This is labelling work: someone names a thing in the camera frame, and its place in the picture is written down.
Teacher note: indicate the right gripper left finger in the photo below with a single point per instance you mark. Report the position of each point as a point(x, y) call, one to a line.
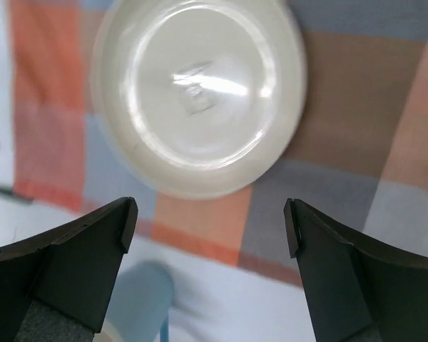
point(57, 285)

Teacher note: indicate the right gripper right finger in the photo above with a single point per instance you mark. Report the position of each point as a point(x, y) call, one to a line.
point(357, 288)

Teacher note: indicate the light blue mug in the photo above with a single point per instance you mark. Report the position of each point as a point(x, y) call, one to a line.
point(139, 305)

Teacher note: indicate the orange blue checkered cloth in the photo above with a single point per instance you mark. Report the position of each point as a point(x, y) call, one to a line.
point(360, 153)

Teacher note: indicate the cream ceramic plate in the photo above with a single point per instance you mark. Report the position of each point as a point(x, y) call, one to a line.
point(199, 98)

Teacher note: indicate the gold knife green handle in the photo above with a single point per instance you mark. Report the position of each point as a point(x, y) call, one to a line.
point(10, 194)

